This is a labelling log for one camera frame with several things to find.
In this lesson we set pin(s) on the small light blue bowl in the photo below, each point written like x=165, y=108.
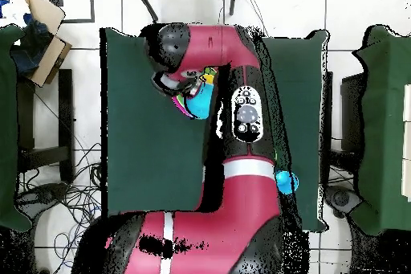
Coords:
x=200, y=103

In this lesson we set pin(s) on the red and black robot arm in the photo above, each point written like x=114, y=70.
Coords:
x=240, y=206

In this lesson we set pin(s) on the stack of white boxes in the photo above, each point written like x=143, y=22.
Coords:
x=407, y=142

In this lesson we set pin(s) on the dark green table cloth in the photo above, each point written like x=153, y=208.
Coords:
x=144, y=158

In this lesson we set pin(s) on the blue cup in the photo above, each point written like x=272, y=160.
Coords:
x=284, y=184

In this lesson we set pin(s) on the black tripod leg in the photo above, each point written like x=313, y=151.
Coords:
x=233, y=0
x=146, y=2

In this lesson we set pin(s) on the black chair base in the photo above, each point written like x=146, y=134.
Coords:
x=342, y=198
x=41, y=195

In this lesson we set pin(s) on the cardboard box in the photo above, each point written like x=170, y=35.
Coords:
x=48, y=58

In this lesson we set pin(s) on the green cloth side table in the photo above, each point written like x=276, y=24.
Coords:
x=6, y=126
x=385, y=126

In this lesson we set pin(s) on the dark blue cloth bag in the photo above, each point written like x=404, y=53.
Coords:
x=32, y=49

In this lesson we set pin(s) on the black bench frame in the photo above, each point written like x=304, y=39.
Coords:
x=65, y=110

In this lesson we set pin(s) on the black square frame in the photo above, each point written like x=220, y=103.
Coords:
x=80, y=21

